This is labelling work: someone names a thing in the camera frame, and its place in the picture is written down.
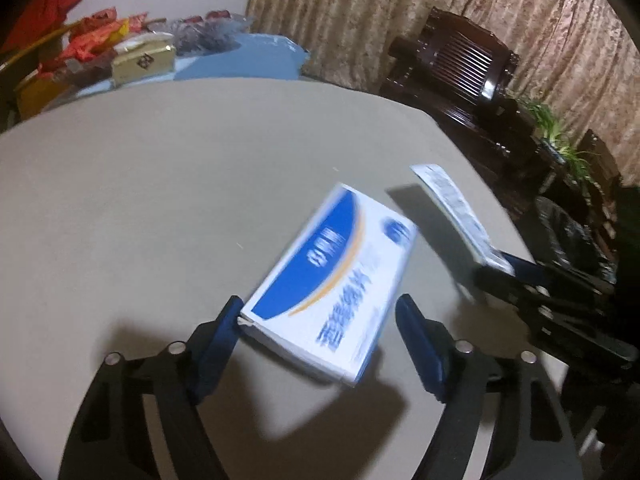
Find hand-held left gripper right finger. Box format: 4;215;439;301
395;292;586;480

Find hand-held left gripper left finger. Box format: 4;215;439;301
60;295;246;480

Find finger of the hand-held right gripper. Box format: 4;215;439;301
500;254;617;302
472;264;640;370

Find black bin bag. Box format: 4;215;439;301
532;196;618;281

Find white printed packet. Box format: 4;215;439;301
410;163;516;276

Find blue and white cardboard box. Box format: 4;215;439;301
239;183;418;387

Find dark wooden side table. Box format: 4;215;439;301
500;105;591;201

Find dark wooden armchair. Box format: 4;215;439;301
575;129;626;196
380;7;538;171

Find potted green plant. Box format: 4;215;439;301
517;91;596;181

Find beige patterned curtain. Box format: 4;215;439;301
245;0;640;171

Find blue tablecloth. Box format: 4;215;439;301
50;32;311;106

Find gold tissue box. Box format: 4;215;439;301
110;32;177;86

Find glass plate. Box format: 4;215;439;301
50;55;117;85

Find glass bowl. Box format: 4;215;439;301
167;10;253;56

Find light wooden armchair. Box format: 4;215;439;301
0;25;68;121

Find red snack packets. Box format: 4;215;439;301
37;7;148;78

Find red cloth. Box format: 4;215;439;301
0;0;83;56

